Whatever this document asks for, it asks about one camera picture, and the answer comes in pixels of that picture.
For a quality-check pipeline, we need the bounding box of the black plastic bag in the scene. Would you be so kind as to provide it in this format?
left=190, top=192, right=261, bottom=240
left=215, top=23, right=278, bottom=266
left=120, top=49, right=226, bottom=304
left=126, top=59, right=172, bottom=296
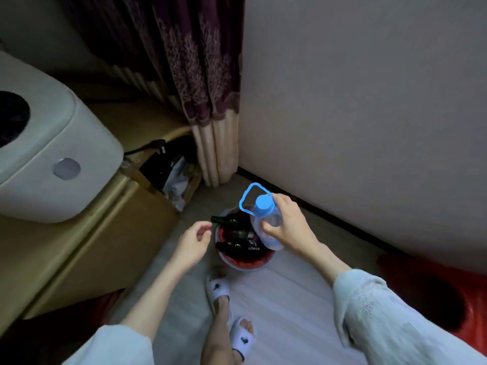
left=140, top=136, right=198, bottom=193

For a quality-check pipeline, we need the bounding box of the white crumpled plastic bag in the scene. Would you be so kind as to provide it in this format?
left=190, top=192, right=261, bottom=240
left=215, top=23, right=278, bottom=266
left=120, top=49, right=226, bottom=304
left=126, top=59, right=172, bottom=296
left=163, top=174, right=191, bottom=211

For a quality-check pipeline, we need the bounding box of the red plastic stool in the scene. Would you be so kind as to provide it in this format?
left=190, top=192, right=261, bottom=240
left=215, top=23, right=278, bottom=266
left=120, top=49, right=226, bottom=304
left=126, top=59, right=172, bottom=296
left=376, top=252, right=487, bottom=356

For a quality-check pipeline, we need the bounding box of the person's white left sleeve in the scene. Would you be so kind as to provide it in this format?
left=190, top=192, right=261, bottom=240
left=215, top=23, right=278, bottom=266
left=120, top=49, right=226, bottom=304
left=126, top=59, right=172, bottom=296
left=62, top=324, right=155, bottom=365

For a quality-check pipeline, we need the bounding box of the light blue right slipper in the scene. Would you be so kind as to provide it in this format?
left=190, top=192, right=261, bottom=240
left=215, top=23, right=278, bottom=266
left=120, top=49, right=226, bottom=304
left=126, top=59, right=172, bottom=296
left=229, top=317, right=256, bottom=361

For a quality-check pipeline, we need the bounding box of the green glass bottle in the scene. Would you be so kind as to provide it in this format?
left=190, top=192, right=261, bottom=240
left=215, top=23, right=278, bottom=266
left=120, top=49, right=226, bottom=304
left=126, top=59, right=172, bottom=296
left=216, top=239, right=264, bottom=260
left=211, top=215, right=252, bottom=229

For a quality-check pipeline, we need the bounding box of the person's right hand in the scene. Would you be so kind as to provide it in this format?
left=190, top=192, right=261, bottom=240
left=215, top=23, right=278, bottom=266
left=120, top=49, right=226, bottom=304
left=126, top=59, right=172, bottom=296
left=260, top=193, right=321, bottom=259

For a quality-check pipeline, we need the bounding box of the person's printed right sleeve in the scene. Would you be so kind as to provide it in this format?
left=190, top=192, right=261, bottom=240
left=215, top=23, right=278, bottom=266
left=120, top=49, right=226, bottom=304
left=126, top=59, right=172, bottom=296
left=333, top=269, right=487, bottom=365

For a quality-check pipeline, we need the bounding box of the person's left foot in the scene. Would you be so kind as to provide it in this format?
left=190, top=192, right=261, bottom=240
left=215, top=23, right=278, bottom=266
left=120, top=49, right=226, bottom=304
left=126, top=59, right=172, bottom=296
left=200, top=296, right=244, bottom=365

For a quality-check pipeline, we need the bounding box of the grey bin with red liner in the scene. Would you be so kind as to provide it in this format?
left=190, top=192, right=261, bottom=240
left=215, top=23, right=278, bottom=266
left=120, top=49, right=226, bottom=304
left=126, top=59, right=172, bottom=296
left=214, top=207, right=276, bottom=272

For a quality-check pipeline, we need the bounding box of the person's left forearm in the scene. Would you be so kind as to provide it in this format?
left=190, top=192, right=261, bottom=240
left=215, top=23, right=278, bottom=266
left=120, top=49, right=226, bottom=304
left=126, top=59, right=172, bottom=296
left=121, top=262, right=191, bottom=343

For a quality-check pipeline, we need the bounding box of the striped brown curtain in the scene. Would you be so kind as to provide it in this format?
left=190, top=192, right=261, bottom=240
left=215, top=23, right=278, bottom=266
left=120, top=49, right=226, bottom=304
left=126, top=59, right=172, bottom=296
left=57, top=0, right=246, bottom=188

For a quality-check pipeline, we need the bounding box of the beige wooden cabinet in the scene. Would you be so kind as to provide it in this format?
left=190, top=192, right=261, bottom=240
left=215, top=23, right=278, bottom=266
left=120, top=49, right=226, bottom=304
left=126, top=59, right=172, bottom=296
left=0, top=102, right=202, bottom=335

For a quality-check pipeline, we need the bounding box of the light blue slipper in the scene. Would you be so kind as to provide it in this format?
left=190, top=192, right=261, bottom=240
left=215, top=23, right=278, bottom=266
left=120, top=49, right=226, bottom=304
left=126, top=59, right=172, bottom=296
left=205, top=276, right=233, bottom=314
left=229, top=317, right=256, bottom=361

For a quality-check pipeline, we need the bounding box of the person's left hand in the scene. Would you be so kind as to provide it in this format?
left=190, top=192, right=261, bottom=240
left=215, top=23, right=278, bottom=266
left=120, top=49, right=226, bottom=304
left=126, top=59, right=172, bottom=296
left=169, top=221, right=213, bottom=274

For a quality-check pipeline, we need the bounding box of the person's right forearm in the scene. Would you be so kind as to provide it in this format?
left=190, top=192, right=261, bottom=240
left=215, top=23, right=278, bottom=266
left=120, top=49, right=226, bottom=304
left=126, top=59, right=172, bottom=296
left=300, top=241, right=353, bottom=287

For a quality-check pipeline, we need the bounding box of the black power plug cable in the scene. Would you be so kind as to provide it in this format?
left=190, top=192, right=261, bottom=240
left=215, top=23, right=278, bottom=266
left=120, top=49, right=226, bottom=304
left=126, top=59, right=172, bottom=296
left=123, top=138, right=168, bottom=158

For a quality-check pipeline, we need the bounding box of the light blue left slipper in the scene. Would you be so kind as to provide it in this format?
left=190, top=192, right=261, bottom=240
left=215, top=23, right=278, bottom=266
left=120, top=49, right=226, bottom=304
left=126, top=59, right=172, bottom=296
left=205, top=276, right=233, bottom=314

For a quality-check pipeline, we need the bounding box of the white appliance with round hole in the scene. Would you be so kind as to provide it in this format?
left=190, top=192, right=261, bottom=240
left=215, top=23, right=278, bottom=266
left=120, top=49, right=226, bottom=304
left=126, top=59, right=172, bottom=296
left=0, top=51, right=124, bottom=224

